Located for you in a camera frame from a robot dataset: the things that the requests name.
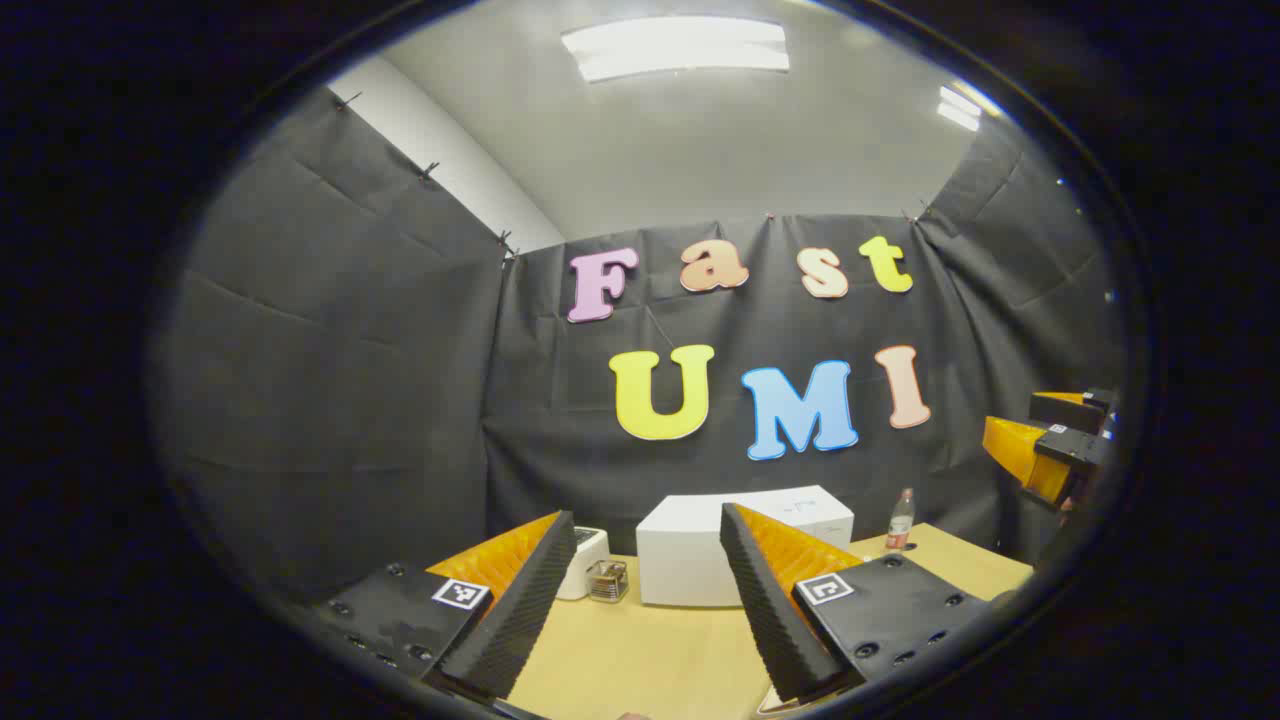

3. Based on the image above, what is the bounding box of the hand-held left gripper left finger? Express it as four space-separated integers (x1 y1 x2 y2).
320 510 578 701

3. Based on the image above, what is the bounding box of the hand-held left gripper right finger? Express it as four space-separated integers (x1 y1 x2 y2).
720 503 991 706

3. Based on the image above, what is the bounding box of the white microwave oven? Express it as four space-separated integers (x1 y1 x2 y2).
636 485 856 608

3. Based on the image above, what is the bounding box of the white toaster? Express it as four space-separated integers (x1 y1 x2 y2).
555 526 611 601

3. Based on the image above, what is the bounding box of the red label plastic bottle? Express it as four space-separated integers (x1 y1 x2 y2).
886 487 916 553

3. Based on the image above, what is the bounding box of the small ceiling light panel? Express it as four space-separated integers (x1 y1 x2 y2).
937 85 986 133

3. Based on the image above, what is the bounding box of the large ceiling light panel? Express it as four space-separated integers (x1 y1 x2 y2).
560 15 791 83

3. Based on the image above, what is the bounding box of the clear wire basket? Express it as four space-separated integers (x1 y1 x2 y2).
586 559 630 603

